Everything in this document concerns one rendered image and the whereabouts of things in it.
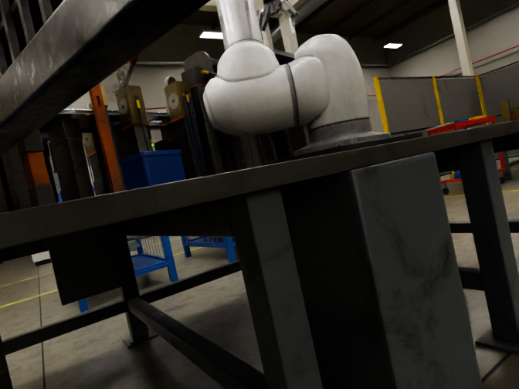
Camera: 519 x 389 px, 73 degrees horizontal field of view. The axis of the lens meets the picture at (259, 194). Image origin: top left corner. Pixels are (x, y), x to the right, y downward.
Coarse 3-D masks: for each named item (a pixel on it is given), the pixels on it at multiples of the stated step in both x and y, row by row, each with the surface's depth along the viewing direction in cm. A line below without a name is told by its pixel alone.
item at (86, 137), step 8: (88, 136) 135; (88, 144) 136; (88, 152) 137; (96, 152) 134; (88, 160) 140; (96, 160) 136; (96, 168) 137; (96, 176) 138; (96, 184) 138; (104, 184) 135; (96, 192) 139; (104, 192) 135
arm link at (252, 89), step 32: (224, 0) 89; (224, 32) 90; (256, 32) 89; (224, 64) 85; (256, 64) 83; (224, 96) 82; (256, 96) 81; (288, 96) 82; (224, 128) 87; (256, 128) 86
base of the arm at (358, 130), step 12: (360, 120) 83; (312, 132) 87; (324, 132) 84; (336, 132) 82; (348, 132) 82; (360, 132) 82; (372, 132) 85; (312, 144) 87; (324, 144) 83; (336, 144) 81
